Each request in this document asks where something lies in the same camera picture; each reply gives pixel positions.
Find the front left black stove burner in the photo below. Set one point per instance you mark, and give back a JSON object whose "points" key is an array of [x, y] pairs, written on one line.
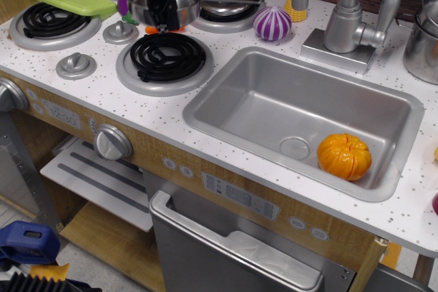
{"points": [[43, 27]]}

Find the back right stove burner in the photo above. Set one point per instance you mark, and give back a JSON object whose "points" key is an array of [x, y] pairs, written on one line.
{"points": [[228, 24]]}

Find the grey stove knob front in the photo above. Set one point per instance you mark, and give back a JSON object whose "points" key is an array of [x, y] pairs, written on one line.
{"points": [[76, 66]]}

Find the black stove burner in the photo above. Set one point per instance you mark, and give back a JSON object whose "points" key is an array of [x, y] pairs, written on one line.
{"points": [[43, 27], [164, 65]]}

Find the silver dishwasher door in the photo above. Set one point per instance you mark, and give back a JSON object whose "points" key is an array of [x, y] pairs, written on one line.
{"points": [[194, 257]]}

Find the silver oven dial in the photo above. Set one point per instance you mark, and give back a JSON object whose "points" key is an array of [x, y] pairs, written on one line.
{"points": [[111, 144]]}

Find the front right black stove burner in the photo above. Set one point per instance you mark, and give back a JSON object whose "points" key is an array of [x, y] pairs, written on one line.
{"points": [[164, 65]]}

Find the purple toy eggplant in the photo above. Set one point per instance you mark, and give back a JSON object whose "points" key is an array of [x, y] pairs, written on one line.
{"points": [[125, 13]]}

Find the white oven rack shelf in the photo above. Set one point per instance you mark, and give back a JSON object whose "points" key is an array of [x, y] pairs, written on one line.
{"points": [[115, 186]]}

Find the blue clamp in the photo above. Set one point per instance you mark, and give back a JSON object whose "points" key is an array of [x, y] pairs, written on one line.
{"points": [[27, 243]]}

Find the black ribbed object bottom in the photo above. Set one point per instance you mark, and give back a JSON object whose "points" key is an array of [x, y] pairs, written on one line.
{"points": [[23, 283]]}

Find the silver toy faucet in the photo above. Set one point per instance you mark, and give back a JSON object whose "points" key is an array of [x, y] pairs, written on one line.
{"points": [[348, 42]]}

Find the orange toy carrot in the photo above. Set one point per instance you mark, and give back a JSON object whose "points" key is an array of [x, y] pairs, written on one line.
{"points": [[152, 30]]}

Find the green plastic cutting board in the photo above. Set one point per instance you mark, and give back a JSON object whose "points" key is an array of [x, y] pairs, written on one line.
{"points": [[85, 7]]}

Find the purple toy right edge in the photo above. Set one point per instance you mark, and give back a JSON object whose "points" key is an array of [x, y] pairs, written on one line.
{"points": [[435, 203]]}

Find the grey sink basin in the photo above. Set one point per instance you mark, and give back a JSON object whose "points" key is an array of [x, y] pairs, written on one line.
{"points": [[281, 109]]}

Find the silver dial left edge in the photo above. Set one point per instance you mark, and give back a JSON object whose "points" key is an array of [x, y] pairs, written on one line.
{"points": [[12, 97]]}

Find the stainless steel pot right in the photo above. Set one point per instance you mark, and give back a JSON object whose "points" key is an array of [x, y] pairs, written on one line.
{"points": [[420, 54]]}

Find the grey stove knob middle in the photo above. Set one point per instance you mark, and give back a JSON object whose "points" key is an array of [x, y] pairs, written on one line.
{"points": [[120, 33]]}

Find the yellow toy corn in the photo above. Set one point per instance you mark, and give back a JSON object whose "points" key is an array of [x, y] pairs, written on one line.
{"points": [[295, 15]]}

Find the orange toy pumpkin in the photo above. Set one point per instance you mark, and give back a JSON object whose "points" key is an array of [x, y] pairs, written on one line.
{"points": [[345, 156]]}

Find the grey stove knob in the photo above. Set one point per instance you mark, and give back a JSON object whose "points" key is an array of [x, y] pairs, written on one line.
{"points": [[120, 33], [76, 66]]}

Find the purple striped toy onion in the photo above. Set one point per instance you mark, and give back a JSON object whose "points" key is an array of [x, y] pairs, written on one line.
{"points": [[272, 23]]}

